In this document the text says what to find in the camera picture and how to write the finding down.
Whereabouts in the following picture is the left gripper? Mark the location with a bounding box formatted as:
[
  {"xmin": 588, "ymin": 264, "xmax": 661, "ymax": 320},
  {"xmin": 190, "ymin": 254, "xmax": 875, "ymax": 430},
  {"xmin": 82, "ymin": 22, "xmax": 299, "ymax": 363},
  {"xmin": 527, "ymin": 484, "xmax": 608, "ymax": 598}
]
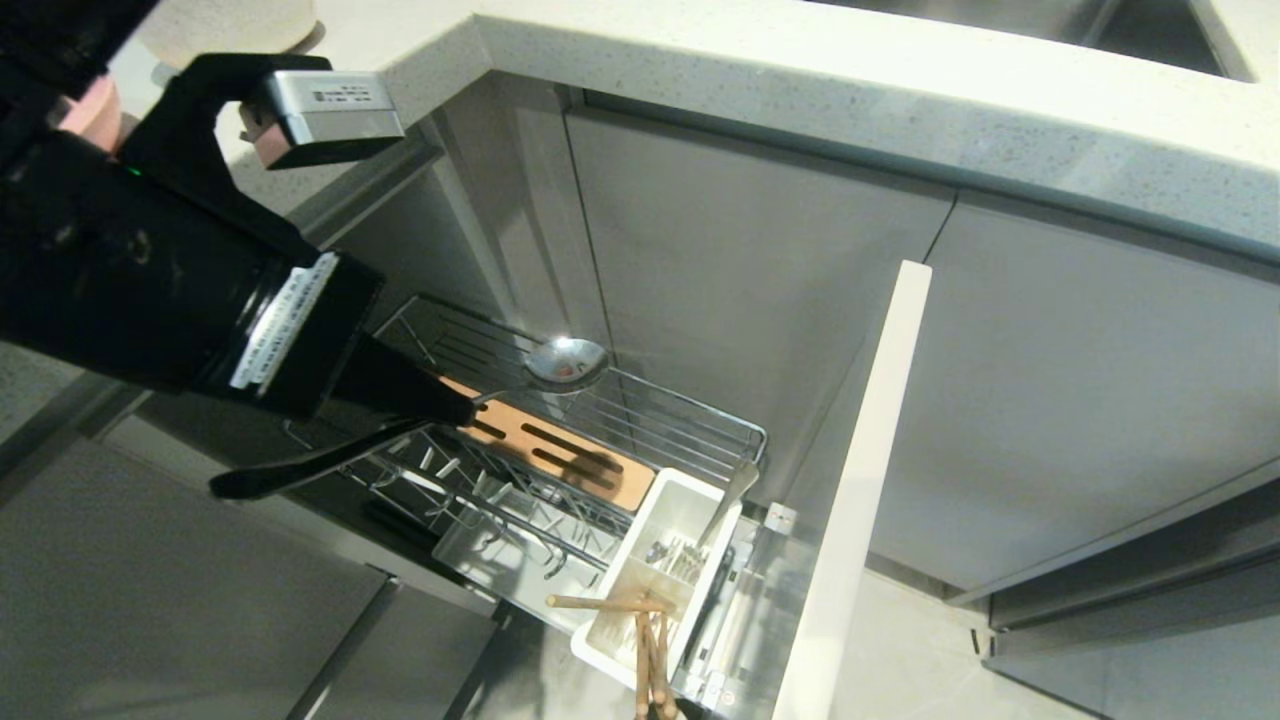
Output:
[{"xmin": 0, "ymin": 128, "xmax": 478, "ymax": 427}]

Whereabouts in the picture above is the steel ladle with black handle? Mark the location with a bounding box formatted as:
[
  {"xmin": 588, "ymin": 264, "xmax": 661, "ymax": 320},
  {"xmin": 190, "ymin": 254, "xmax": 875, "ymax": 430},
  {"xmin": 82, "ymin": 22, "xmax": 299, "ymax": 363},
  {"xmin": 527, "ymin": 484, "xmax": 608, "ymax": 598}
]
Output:
[{"xmin": 208, "ymin": 336, "xmax": 612, "ymax": 502}]

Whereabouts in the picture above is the white pull-out drawer front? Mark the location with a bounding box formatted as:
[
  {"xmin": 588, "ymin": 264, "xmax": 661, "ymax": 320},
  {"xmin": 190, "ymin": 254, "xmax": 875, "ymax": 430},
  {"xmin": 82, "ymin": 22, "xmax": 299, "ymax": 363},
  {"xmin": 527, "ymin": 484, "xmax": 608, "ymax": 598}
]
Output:
[{"xmin": 770, "ymin": 259, "xmax": 934, "ymax": 720}]

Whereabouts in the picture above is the wooden slotted knife holder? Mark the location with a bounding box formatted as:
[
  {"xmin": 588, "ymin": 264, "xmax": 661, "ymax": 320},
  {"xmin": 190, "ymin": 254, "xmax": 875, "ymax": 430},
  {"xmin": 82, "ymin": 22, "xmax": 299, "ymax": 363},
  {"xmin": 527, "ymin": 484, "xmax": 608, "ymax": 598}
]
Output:
[{"xmin": 438, "ymin": 375, "xmax": 657, "ymax": 512}]

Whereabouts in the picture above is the clear plastic drip tray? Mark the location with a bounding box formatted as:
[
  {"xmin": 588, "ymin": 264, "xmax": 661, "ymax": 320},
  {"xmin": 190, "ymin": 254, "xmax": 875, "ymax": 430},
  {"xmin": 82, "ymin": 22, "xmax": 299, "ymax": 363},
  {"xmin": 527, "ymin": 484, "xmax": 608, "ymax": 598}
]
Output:
[{"xmin": 433, "ymin": 478, "xmax": 623, "ymax": 633}]

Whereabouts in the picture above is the wooden utensil stick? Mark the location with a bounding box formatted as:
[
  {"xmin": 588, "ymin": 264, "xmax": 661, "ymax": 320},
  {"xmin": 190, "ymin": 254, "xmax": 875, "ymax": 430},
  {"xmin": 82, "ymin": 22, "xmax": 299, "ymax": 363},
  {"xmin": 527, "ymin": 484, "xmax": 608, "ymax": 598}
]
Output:
[{"xmin": 545, "ymin": 592, "xmax": 673, "ymax": 615}]

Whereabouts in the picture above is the white plastic utensil caddy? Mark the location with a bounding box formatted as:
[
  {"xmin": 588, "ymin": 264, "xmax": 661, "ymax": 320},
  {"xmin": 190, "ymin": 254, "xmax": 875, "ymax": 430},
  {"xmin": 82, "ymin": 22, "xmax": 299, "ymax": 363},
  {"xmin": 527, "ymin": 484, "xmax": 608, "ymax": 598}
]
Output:
[{"xmin": 569, "ymin": 467, "xmax": 744, "ymax": 693}]

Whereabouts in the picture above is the grey cabinet drawer front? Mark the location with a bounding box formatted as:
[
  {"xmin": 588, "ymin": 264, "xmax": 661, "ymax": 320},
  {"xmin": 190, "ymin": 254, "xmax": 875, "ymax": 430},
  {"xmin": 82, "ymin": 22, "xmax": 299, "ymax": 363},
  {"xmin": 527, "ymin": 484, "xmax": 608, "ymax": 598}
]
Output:
[{"xmin": 0, "ymin": 438, "xmax": 506, "ymax": 720}]

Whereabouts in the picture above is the steel fork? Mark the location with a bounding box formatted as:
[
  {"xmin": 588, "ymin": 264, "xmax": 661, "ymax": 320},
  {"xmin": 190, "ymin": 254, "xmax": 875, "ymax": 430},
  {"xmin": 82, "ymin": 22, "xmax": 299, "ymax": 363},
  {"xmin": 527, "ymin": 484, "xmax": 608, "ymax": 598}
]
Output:
[{"xmin": 655, "ymin": 455, "xmax": 762, "ymax": 587}]

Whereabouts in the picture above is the wooden chopstick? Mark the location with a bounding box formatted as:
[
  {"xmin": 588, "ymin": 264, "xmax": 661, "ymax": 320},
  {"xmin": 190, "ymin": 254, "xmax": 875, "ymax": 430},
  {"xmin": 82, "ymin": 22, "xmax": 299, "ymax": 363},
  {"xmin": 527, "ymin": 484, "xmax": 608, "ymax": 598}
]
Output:
[
  {"xmin": 648, "ymin": 610, "xmax": 683, "ymax": 720},
  {"xmin": 634, "ymin": 610, "xmax": 653, "ymax": 720}
]

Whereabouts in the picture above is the white round plate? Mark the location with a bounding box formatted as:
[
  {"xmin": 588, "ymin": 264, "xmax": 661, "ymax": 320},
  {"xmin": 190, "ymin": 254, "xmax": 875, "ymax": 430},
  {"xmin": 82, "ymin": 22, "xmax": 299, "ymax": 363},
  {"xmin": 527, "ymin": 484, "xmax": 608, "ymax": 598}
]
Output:
[{"xmin": 134, "ymin": 0, "xmax": 323, "ymax": 69}]

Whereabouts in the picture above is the pink bowl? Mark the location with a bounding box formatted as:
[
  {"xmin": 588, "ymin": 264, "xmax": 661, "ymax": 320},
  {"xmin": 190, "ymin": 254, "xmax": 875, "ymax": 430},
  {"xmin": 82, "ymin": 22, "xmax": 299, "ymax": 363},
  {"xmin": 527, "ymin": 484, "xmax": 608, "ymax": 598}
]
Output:
[{"xmin": 56, "ymin": 74, "xmax": 293, "ymax": 169}]

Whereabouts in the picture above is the grey cabinet door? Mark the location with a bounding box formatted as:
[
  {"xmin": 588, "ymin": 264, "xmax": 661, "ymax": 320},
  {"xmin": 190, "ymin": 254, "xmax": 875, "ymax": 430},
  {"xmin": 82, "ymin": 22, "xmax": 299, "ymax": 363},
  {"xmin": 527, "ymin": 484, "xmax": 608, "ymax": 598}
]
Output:
[{"xmin": 858, "ymin": 193, "xmax": 1280, "ymax": 605}]

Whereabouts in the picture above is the steel sink basin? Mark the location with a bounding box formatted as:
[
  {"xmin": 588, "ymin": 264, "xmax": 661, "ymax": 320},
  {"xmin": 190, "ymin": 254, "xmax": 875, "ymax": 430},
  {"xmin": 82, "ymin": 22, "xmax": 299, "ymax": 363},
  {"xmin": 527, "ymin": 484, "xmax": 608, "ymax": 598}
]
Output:
[{"xmin": 815, "ymin": 0, "xmax": 1259, "ymax": 83}]

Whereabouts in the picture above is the pull-out wire dish rack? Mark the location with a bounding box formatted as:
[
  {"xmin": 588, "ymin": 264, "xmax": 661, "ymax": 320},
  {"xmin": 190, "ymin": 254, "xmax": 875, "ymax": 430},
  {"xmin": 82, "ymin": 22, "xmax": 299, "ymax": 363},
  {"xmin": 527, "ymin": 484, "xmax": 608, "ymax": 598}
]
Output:
[{"xmin": 283, "ymin": 293, "xmax": 801, "ymax": 713}]

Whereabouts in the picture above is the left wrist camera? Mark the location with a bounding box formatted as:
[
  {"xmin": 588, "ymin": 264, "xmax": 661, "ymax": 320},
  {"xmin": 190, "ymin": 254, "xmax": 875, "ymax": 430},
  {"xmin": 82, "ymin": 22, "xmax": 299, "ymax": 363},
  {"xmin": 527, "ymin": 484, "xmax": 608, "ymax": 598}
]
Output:
[{"xmin": 120, "ymin": 52, "xmax": 407, "ymax": 263}]

